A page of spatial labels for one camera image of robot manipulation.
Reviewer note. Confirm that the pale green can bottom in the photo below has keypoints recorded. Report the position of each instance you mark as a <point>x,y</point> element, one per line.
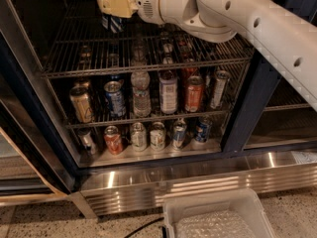
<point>138,134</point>

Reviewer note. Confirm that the blue pepsi can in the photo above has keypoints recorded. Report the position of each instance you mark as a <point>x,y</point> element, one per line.
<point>112,23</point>

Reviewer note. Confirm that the top wire shelf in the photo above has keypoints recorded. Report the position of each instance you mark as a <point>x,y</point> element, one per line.
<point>84,47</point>

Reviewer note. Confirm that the silver can bottom left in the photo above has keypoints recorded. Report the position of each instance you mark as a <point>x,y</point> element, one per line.
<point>87,141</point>

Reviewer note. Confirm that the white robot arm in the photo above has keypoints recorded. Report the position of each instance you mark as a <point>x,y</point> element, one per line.
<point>286,41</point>

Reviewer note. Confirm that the dark blue fridge frame post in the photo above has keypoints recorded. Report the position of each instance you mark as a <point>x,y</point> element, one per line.
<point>260,121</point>

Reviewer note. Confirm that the wire shelf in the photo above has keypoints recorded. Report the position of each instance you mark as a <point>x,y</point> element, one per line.
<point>84,47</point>
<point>237,73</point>

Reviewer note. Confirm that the clear water bottle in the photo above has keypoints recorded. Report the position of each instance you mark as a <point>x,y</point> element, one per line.
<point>140,81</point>

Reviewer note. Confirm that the open fridge glass door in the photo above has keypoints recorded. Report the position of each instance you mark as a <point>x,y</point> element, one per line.
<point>30,171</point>

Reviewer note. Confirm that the middle wire shelf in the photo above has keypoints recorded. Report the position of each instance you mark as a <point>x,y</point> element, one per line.
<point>237,73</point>

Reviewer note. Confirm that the orange soda can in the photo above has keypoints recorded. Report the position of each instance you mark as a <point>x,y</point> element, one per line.
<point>193,93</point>

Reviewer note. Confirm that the stainless fridge base grille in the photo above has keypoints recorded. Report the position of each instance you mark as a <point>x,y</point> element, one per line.
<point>130,190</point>

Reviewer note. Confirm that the silver slim can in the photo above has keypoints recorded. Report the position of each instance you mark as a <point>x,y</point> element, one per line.
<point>221,79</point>

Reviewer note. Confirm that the dark blue can bottom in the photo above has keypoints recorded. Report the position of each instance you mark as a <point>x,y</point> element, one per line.
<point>202,129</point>

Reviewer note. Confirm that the white green can bottom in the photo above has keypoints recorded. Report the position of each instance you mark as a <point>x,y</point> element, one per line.
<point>157,136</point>

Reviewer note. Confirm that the red soda can bottom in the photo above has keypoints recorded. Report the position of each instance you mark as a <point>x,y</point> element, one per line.
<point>113,140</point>

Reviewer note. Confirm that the gold soda can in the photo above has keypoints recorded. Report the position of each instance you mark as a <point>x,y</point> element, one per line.
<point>80,100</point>

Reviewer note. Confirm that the blue silver can bottom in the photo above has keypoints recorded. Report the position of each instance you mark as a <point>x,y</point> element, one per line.
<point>178,133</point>

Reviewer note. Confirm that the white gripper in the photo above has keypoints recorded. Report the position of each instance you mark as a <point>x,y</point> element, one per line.
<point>148,2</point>

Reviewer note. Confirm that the blue soda can middle shelf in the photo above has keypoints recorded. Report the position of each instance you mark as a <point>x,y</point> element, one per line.
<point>115,99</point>

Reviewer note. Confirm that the white plastic bin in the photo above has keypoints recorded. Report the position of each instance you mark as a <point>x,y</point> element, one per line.
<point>234,213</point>

